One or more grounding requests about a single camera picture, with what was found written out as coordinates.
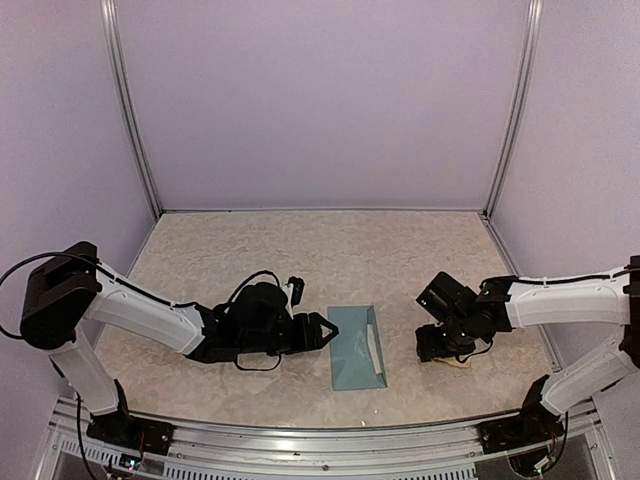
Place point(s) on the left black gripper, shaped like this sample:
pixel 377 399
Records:
pixel 306 336

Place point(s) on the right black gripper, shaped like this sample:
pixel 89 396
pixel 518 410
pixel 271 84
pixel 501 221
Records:
pixel 428 348

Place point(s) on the yellow paper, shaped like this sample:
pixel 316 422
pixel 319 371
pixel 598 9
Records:
pixel 454 362

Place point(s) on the blue envelope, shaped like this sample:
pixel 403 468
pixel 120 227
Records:
pixel 357 361

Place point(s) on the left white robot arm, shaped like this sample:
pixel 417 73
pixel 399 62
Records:
pixel 72 286

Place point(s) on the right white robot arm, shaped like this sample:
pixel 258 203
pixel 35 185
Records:
pixel 506 303

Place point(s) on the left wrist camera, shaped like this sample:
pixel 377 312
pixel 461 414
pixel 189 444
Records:
pixel 295 288

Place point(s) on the aluminium front rail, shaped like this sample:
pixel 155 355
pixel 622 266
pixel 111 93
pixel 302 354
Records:
pixel 441 450

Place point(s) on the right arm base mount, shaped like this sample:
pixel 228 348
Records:
pixel 533 424

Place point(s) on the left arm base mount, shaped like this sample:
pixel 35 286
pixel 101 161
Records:
pixel 130 432

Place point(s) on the right aluminium corner post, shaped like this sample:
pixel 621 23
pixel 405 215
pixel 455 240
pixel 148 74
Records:
pixel 517 106

